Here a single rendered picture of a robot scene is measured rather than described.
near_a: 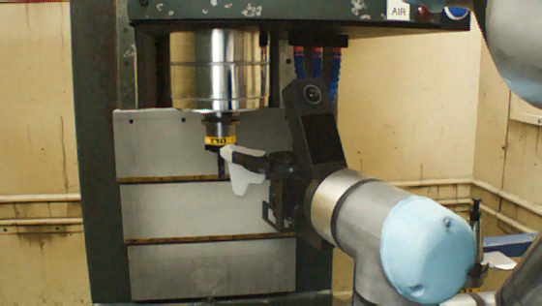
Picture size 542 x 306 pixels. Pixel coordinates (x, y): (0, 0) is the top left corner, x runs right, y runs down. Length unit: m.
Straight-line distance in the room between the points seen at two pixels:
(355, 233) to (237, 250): 0.94
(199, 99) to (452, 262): 0.46
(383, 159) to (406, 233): 1.43
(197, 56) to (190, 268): 0.75
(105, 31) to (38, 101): 0.50
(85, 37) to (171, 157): 0.37
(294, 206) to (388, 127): 1.26
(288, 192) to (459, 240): 0.22
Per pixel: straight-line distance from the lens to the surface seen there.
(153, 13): 0.60
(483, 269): 0.85
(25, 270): 1.88
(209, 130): 0.79
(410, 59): 1.80
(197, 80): 0.73
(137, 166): 1.26
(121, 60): 1.24
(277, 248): 1.36
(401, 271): 0.38
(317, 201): 0.47
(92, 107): 1.30
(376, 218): 0.40
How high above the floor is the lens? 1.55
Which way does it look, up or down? 11 degrees down
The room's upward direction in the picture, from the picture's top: straight up
